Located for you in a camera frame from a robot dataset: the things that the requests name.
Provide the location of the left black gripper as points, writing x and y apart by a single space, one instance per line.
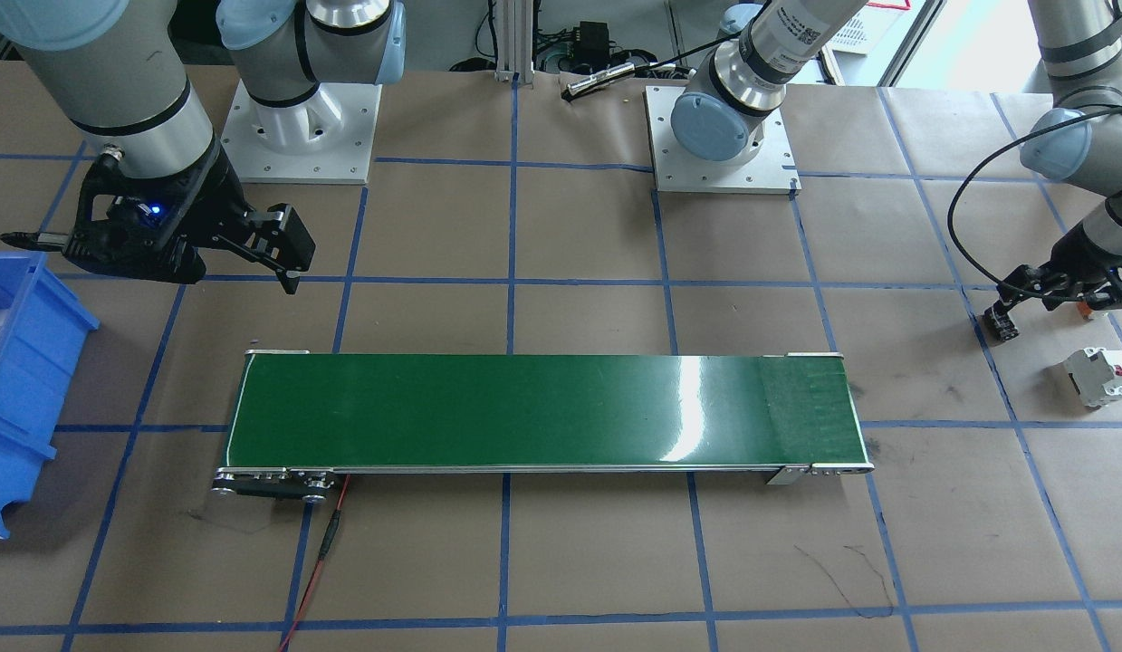
1082 251

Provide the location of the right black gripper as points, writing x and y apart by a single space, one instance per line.
214 201

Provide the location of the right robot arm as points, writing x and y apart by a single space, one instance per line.
114 72

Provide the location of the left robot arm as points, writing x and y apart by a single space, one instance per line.
1078 142

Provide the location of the white red circuit breaker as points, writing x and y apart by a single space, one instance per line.
1096 373

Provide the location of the green conveyor belt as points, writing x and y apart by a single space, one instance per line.
304 419

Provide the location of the blue plastic bin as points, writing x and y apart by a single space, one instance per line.
43 327

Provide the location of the metal rod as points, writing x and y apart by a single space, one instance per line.
593 82

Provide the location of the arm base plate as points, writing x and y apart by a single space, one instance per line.
327 139
700 145

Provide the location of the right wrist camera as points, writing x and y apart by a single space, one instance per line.
126 243

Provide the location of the aluminium frame post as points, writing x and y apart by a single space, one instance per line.
514 24

